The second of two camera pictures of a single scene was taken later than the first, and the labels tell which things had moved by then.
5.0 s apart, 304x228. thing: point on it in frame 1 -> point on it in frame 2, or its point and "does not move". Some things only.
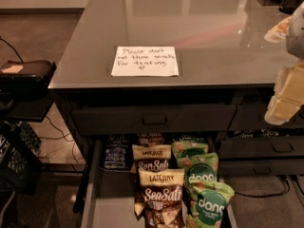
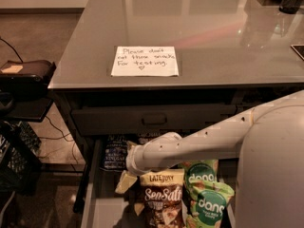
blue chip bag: [117, 152] does not move
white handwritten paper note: [144, 61] does not move
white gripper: [296, 35] -> [134, 160]
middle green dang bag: [199, 168] does not move
